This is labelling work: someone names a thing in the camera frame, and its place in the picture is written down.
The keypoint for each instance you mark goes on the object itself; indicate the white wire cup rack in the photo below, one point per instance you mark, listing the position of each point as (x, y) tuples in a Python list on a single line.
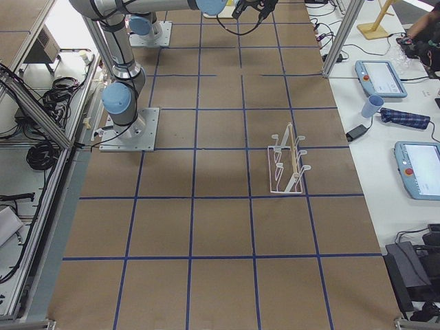
[(279, 161)]

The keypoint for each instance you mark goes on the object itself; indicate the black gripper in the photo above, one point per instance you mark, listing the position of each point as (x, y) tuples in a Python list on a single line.
[(264, 9)]

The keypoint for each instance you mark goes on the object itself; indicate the black laptop bag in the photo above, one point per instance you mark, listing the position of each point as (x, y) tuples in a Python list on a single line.
[(414, 274)]

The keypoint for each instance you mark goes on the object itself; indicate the black power adapter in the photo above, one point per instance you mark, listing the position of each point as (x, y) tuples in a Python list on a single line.
[(356, 132)]

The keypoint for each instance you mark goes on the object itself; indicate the aluminium frame post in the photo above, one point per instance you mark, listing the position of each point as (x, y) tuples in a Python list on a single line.
[(347, 23)]

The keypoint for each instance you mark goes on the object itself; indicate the blue plaid folded umbrella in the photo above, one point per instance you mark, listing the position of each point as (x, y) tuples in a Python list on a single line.
[(403, 118)]

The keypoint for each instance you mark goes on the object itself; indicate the blue cup on desk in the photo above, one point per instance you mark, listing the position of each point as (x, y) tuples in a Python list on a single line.
[(372, 105)]

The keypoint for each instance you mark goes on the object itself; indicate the near teach pendant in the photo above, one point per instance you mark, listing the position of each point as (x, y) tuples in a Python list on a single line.
[(418, 165)]

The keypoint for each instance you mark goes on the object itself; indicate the far teach pendant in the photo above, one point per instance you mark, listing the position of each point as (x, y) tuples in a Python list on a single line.
[(378, 77)]

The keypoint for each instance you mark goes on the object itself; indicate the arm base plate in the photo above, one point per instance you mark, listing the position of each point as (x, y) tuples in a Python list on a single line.
[(162, 41), (140, 136)]

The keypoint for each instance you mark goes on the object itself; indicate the wooden stand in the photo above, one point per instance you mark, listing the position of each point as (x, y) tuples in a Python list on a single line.
[(374, 30)]

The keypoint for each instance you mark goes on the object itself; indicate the teach pendant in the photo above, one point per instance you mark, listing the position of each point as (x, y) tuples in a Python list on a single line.
[(418, 165), (378, 77)]

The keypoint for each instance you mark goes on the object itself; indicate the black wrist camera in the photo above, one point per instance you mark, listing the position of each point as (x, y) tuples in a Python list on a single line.
[(239, 7)]

